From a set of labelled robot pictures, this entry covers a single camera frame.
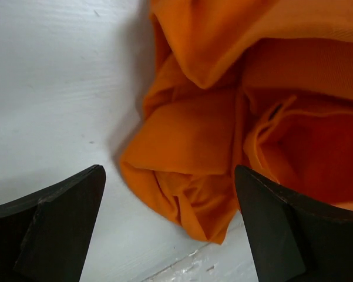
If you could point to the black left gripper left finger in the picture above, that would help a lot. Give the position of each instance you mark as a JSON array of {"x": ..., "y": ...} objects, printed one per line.
[{"x": 45, "y": 236}]

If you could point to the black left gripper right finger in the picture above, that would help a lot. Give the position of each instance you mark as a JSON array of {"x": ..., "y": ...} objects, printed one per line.
[{"x": 292, "y": 236}]

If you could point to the orange trousers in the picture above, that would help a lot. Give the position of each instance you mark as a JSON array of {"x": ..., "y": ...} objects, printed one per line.
[{"x": 266, "y": 84}]

